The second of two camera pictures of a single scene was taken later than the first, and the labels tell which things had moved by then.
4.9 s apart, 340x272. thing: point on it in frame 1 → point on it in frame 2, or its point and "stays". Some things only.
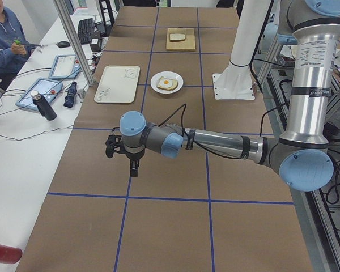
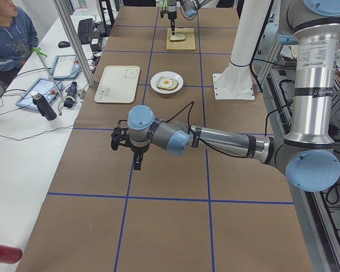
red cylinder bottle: (3, 254) stays
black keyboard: (85, 29) stays
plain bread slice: (177, 36) stays
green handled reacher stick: (18, 41) → (41, 54)
